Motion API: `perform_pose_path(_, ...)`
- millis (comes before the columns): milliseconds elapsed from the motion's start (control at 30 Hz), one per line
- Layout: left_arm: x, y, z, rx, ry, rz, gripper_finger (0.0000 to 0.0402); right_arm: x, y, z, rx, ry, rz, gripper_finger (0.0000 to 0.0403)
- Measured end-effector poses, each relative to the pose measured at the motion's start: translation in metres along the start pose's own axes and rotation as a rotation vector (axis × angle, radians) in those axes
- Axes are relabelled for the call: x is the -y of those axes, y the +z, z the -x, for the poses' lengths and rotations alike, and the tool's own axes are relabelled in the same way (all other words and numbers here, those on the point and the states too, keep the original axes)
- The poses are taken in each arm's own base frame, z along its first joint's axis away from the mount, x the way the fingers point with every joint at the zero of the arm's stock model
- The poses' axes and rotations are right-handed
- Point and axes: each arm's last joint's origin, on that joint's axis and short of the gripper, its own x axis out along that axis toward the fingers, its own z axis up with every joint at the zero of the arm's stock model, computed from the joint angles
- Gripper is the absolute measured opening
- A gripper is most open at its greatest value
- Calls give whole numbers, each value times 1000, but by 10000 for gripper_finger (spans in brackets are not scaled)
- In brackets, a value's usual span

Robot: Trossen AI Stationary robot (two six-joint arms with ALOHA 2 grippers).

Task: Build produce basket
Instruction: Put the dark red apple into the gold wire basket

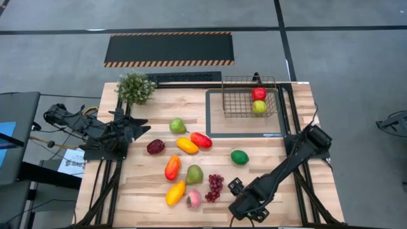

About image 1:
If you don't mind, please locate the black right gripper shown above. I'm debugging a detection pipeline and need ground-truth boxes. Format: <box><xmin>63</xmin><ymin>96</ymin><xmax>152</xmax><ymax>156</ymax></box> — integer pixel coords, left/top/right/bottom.
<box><xmin>227</xmin><ymin>177</ymin><xmax>274</xmax><ymax>223</ymax></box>

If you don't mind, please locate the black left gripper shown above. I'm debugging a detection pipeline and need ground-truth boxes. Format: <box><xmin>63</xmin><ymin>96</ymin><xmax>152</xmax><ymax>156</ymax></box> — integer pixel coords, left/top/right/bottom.
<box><xmin>109</xmin><ymin>116</ymin><xmax>152</xmax><ymax>146</ymax></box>

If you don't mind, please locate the dark red plastic fruit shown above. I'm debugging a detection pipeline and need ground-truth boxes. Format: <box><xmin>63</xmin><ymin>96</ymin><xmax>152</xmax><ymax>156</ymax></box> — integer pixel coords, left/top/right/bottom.
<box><xmin>146</xmin><ymin>139</ymin><xmax>166</xmax><ymax>156</ymax></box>

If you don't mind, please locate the dark red plastic grape bunch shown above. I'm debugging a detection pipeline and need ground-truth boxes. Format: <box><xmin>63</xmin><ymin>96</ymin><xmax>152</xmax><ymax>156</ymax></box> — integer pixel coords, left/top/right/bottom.
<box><xmin>205</xmin><ymin>174</ymin><xmax>225</xmax><ymax>204</ymax></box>

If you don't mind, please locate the bright green plastic pear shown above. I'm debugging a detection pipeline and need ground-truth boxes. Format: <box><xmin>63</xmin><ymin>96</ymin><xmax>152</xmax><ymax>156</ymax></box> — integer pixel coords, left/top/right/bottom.
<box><xmin>169</xmin><ymin>117</ymin><xmax>188</xmax><ymax>134</ymax></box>

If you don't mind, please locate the dark green plastic lime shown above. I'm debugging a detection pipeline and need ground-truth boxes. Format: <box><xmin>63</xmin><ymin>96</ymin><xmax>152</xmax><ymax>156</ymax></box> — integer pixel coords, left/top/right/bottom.
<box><xmin>230</xmin><ymin>149</ymin><xmax>250</xmax><ymax>166</ymax></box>

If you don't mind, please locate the yellow plastic mango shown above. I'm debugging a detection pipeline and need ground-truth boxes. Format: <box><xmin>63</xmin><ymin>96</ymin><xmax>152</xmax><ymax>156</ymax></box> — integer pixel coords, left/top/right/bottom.
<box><xmin>176</xmin><ymin>137</ymin><xmax>200</xmax><ymax>155</ymax></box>
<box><xmin>165</xmin><ymin>180</ymin><xmax>186</xmax><ymax>207</ymax></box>

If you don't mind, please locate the orange red plastic mango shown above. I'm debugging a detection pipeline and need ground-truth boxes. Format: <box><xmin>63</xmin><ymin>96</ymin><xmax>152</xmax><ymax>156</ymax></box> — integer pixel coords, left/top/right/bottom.
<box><xmin>164</xmin><ymin>155</ymin><xmax>182</xmax><ymax>182</ymax></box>

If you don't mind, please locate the olive green plastic pear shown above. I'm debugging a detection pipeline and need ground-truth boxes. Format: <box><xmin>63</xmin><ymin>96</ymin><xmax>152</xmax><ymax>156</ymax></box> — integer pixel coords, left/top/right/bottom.
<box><xmin>185</xmin><ymin>164</ymin><xmax>204</xmax><ymax>185</ymax></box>

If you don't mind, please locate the yellow-green plastic apple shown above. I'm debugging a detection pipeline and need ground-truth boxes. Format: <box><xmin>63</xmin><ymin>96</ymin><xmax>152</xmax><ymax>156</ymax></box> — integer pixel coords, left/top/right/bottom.
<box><xmin>252</xmin><ymin>100</ymin><xmax>268</xmax><ymax>115</ymax></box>

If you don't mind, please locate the red plastic apple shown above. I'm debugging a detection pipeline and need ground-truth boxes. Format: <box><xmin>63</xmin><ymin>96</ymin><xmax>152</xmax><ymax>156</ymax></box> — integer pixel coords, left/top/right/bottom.
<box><xmin>251</xmin><ymin>87</ymin><xmax>268</xmax><ymax>102</ymax></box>

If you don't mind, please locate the small green potted plant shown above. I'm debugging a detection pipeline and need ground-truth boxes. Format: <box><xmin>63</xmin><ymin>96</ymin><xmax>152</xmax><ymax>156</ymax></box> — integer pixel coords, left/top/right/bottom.
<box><xmin>114</xmin><ymin>70</ymin><xmax>157</xmax><ymax>106</ymax></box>

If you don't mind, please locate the pink plastic peach with leaf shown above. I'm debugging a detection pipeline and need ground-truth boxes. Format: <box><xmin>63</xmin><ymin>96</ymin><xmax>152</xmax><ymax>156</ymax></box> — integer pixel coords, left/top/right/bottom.
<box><xmin>185</xmin><ymin>188</ymin><xmax>203</xmax><ymax>210</ymax></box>

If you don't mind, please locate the grey-bordered table mat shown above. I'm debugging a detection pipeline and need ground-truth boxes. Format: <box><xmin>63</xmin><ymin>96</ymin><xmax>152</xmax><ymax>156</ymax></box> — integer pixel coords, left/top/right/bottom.
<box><xmin>205</xmin><ymin>88</ymin><xmax>287</xmax><ymax>139</ymax></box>

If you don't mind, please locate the black perforated strip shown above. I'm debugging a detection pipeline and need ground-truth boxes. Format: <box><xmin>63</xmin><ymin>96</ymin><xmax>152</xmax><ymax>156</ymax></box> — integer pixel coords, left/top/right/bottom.
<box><xmin>146</xmin><ymin>71</ymin><xmax>223</xmax><ymax>84</ymax></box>

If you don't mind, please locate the black hazard-striped floor mat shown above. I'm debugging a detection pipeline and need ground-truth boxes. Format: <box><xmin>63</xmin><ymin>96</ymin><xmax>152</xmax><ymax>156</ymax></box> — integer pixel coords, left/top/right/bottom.
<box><xmin>103</xmin><ymin>31</ymin><xmax>235</xmax><ymax>68</ymax></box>

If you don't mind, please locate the white printed paper sheet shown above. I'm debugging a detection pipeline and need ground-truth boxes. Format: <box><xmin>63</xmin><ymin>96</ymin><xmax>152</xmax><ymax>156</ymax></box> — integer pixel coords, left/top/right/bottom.
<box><xmin>57</xmin><ymin>148</ymin><xmax>86</xmax><ymax>179</ymax></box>

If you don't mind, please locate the black desk base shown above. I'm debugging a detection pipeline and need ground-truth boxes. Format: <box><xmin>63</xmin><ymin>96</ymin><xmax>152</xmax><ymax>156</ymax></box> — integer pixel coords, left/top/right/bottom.
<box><xmin>17</xmin><ymin>161</ymin><xmax>83</xmax><ymax>191</ymax></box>

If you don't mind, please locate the grey desk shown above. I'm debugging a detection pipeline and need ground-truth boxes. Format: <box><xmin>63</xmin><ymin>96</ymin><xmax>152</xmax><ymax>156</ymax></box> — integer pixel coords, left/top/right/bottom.
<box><xmin>0</xmin><ymin>91</ymin><xmax>41</xmax><ymax>187</ymax></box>

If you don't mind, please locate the blue screen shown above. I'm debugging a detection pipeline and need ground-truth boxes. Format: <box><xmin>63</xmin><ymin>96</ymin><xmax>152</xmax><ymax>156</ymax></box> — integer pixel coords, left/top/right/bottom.
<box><xmin>0</xmin><ymin>121</ymin><xmax>17</xmax><ymax>169</ymax></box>

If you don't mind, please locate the black tripod base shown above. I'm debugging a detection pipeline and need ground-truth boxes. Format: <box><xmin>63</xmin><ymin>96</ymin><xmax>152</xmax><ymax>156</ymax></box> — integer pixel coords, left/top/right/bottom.
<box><xmin>376</xmin><ymin>110</ymin><xmax>407</xmax><ymax>138</ymax></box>

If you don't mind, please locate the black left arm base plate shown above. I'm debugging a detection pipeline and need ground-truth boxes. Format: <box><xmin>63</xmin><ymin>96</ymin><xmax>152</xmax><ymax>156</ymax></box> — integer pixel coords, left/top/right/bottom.
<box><xmin>78</xmin><ymin>136</ymin><xmax>128</xmax><ymax>162</ymax></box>

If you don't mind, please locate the black aluminium table frame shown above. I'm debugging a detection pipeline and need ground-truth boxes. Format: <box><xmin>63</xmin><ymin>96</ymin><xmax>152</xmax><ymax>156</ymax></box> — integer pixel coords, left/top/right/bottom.
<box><xmin>72</xmin><ymin>81</ymin><xmax>347</xmax><ymax>228</ymax></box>

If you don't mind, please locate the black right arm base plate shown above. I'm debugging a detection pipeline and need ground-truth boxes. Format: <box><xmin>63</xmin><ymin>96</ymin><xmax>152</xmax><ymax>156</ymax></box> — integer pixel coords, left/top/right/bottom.
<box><xmin>284</xmin><ymin>133</ymin><xmax>331</xmax><ymax>160</ymax></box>

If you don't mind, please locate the bronze wire basket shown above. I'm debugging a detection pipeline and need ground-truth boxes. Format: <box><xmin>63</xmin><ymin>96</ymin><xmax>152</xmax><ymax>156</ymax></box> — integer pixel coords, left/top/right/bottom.
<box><xmin>221</xmin><ymin>75</ymin><xmax>280</xmax><ymax>119</ymax></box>

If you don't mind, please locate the yellow cable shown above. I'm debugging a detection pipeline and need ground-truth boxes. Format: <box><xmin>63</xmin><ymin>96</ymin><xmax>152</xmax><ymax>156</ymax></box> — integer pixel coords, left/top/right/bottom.
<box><xmin>29</xmin><ymin>135</ymin><xmax>80</xmax><ymax>150</ymax></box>

